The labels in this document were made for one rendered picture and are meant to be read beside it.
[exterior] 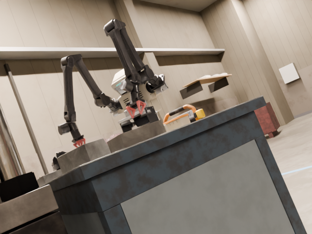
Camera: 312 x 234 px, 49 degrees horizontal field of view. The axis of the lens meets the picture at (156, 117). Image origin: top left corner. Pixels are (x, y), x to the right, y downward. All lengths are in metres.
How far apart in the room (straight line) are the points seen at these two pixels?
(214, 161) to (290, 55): 10.13
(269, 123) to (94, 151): 6.68
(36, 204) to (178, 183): 0.39
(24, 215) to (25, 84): 4.43
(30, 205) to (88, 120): 4.81
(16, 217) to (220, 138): 0.63
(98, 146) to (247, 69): 8.99
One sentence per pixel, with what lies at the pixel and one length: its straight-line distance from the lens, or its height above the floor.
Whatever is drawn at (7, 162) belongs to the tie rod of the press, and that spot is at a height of 0.87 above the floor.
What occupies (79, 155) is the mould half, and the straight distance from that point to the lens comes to 1.66.
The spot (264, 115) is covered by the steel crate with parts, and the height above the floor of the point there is 0.51.
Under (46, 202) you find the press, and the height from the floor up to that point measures 0.75.
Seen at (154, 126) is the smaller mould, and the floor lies 0.85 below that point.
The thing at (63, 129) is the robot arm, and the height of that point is 1.11.
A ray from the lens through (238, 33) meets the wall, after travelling 10.53.
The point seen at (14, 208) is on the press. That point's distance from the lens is 0.83.
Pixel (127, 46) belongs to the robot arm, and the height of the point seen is 1.45.
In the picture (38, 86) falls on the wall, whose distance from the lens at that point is 5.31.
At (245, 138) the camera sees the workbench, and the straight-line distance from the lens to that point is 1.18.
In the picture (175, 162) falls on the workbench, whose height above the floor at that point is 0.71.
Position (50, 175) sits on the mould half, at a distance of 1.99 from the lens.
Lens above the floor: 0.77
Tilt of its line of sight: 5 degrees up
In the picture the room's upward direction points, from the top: 22 degrees counter-clockwise
